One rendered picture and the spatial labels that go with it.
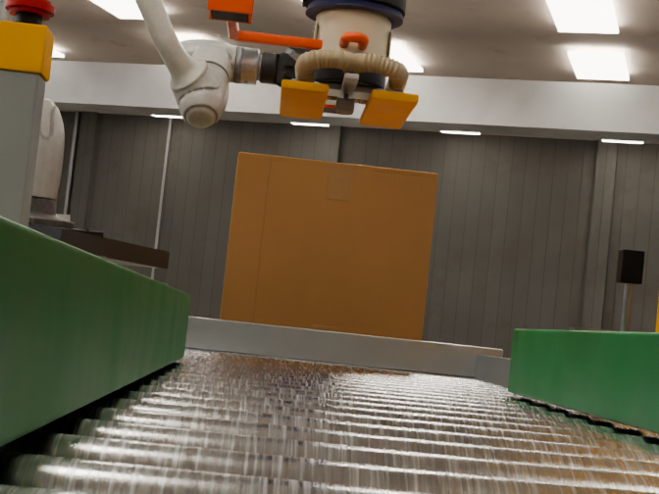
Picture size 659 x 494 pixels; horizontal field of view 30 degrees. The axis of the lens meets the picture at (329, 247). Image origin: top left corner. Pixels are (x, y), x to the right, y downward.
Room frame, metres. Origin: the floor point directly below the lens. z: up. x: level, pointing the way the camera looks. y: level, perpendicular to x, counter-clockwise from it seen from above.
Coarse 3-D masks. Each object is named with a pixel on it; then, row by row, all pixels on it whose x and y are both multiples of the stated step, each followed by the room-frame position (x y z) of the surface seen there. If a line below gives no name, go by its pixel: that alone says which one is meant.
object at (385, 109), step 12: (372, 96) 2.55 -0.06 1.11; (384, 96) 2.55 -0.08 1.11; (396, 96) 2.55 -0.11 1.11; (408, 96) 2.55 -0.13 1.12; (372, 108) 2.66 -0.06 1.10; (384, 108) 2.64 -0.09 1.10; (396, 108) 2.63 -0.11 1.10; (408, 108) 2.61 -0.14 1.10; (360, 120) 2.85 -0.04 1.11; (372, 120) 2.80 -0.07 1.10; (384, 120) 2.79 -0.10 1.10; (396, 120) 2.77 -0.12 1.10
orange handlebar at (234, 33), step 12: (228, 24) 2.52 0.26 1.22; (228, 36) 2.65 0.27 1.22; (240, 36) 2.65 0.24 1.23; (252, 36) 2.65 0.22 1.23; (264, 36) 2.65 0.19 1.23; (276, 36) 2.65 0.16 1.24; (288, 36) 2.66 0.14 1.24; (348, 36) 2.56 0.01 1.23; (360, 36) 2.56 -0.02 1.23; (312, 48) 2.66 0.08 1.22; (360, 48) 2.62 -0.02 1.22
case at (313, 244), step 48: (240, 192) 2.41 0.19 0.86; (288, 192) 2.42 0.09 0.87; (336, 192) 2.42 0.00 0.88; (384, 192) 2.42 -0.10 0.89; (432, 192) 2.43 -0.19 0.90; (240, 240) 2.41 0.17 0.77; (288, 240) 2.42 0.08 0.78; (336, 240) 2.42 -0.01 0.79; (384, 240) 2.42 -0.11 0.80; (240, 288) 2.41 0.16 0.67; (288, 288) 2.42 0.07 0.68; (336, 288) 2.42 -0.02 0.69; (384, 288) 2.42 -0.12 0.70; (384, 336) 2.42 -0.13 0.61
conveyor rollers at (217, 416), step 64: (128, 384) 1.04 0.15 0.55; (192, 384) 1.13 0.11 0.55; (256, 384) 1.30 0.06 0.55; (320, 384) 1.41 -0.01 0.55; (384, 384) 1.59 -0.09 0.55; (448, 384) 1.86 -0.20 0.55; (0, 448) 0.57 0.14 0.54; (64, 448) 0.58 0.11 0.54; (128, 448) 0.58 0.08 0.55; (192, 448) 0.59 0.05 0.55; (256, 448) 0.67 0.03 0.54; (320, 448) 0.68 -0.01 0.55; (384, 448) 0.76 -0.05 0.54; (448, 448) 0.77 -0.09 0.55; (512, 448) 0.86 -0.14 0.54; (576, 448) 0.87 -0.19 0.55; (640, 448) 0.96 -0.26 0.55
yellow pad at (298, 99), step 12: (288, 84) 2.54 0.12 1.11; (300, 84) 2.54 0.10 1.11; (312, 84) 2.54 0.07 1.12; (324, 84) 2.54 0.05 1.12; (288, 96) 2.62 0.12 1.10; (300, 96) 2.61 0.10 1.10; (312, 96) 2.59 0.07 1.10; (324, 96) 2.58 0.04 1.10; (288, 108) 2.76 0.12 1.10; (300, 108) 2.75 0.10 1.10; (312, 108) 2.73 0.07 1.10; (324, 108) 2.74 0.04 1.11
